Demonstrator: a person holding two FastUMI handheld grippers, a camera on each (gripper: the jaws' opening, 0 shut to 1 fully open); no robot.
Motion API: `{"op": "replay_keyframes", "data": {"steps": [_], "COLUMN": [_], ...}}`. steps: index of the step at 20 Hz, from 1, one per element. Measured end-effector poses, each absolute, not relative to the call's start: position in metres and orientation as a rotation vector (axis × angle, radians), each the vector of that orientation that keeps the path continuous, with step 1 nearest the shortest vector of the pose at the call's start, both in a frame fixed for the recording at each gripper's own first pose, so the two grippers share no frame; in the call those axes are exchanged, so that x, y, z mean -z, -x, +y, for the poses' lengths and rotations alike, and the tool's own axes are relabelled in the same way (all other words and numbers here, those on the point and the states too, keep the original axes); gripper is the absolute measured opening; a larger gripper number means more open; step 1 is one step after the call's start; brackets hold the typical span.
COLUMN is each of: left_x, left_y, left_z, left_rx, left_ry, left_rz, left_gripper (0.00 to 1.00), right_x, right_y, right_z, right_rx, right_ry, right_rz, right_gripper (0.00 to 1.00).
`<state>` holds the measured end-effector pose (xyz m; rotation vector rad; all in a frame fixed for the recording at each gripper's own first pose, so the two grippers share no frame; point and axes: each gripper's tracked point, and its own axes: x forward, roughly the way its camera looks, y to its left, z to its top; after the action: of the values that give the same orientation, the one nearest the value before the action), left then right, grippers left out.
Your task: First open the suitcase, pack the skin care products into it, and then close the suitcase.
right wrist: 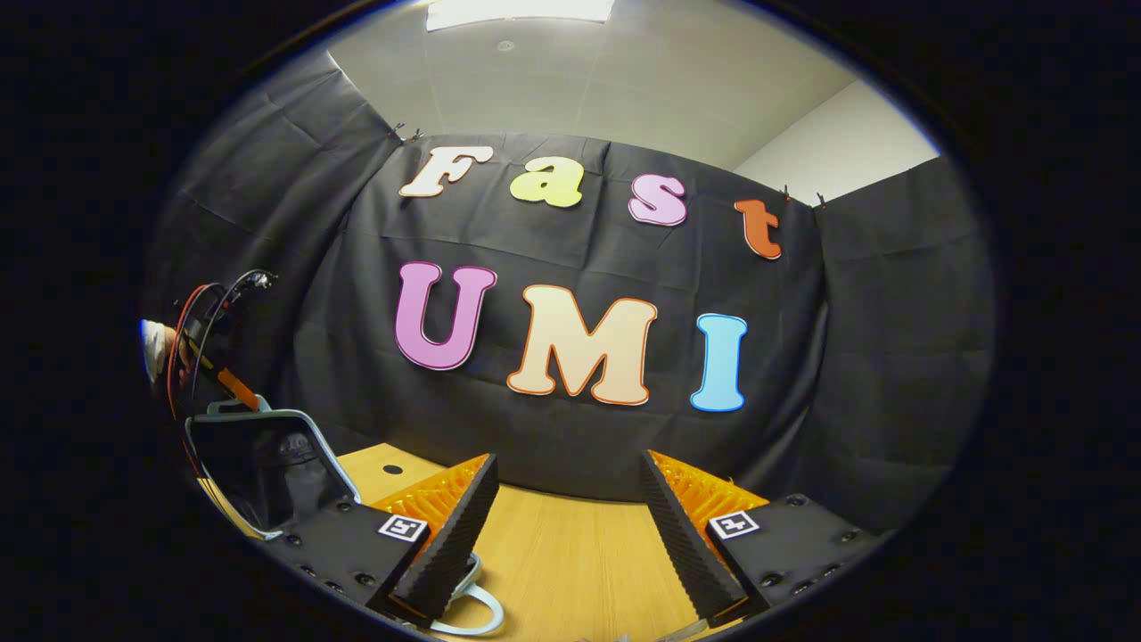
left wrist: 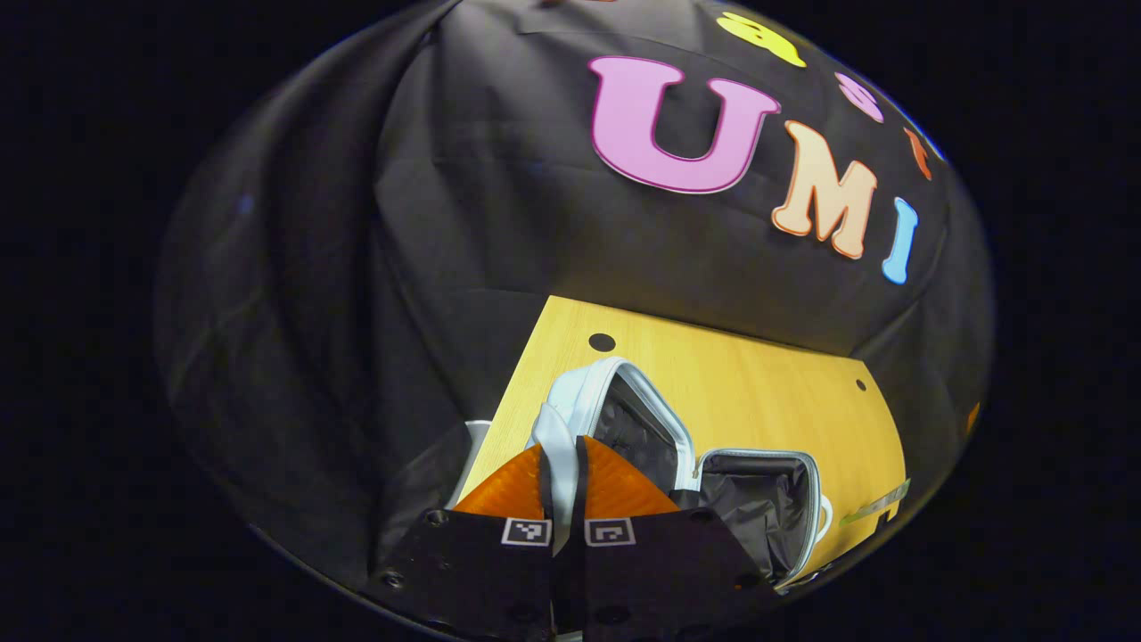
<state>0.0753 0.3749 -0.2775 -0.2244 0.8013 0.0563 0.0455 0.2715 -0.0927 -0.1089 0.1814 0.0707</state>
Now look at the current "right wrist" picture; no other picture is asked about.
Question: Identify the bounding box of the ceiling light panel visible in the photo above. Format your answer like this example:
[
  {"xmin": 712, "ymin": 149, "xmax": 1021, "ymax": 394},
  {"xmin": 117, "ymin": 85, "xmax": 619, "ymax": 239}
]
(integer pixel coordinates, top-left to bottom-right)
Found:
[{"xmin": 426, "ymin": 0, "xmax": 616, "ymax": 32}]

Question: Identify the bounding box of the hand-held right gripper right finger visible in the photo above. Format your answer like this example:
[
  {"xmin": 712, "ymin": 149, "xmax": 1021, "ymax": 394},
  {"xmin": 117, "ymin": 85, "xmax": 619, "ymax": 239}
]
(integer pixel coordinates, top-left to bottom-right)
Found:
[{"xmin": 637, "ymin": 449, "xmax": 897, "ymax": 625}]

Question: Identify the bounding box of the black backdrop cloth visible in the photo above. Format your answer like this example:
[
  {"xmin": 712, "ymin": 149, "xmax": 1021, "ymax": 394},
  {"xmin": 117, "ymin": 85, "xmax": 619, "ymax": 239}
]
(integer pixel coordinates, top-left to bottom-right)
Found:
[{"xmin": 143, "ymin": 49, "xmax": 997, "ymax": 536}]

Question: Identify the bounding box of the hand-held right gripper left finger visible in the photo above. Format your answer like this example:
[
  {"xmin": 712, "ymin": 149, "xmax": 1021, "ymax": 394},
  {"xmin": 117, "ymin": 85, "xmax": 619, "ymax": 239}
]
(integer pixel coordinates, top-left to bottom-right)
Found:
[{"xmin": 266, "ymin": 453, "xmax": 500, "ymax": 630}]

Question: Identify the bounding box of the light blue suitcase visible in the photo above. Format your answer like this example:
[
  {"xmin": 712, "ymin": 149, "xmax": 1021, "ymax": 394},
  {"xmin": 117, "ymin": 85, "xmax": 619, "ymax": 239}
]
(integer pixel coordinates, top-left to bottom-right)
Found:
[{"xmin": 185, "ymin": 397, "xmax": 506, "ymax": 637}]

